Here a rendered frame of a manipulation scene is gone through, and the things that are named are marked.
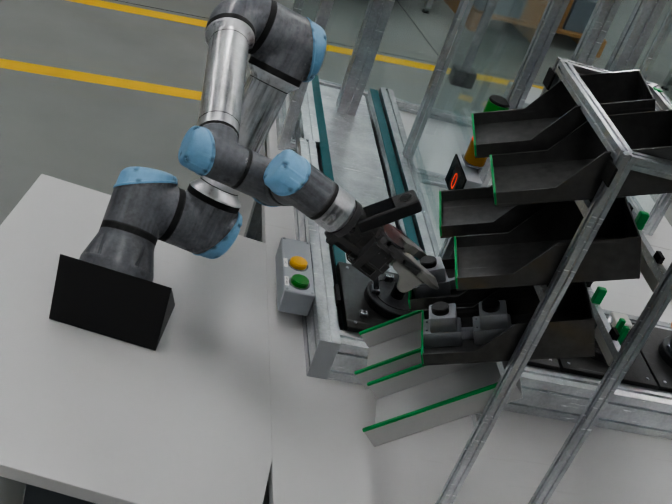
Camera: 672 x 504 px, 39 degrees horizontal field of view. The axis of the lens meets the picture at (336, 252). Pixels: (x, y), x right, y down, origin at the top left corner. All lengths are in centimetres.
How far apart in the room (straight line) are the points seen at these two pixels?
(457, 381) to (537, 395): 43
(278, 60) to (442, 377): 70
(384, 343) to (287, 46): 62
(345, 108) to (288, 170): 147
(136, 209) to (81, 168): 226
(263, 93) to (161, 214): 32
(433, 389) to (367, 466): 22
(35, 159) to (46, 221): 193
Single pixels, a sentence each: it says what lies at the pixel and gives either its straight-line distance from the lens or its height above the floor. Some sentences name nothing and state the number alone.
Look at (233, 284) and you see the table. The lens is 220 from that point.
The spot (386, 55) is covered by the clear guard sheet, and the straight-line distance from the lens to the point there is 328.
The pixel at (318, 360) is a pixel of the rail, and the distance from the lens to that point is 198.
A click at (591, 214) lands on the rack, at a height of 156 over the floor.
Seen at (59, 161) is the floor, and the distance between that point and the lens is 420.
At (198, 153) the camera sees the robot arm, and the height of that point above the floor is 136.
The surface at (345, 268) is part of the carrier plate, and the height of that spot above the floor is 97.
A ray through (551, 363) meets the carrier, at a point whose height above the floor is 97.
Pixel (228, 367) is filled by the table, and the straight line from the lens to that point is 197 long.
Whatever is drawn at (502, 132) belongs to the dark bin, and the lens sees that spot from 164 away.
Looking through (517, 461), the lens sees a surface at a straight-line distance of 205.
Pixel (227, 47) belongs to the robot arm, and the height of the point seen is 145.
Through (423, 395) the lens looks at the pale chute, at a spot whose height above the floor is 106.
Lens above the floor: 212
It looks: 31 degrees down
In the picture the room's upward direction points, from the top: 20 degrees clockwise
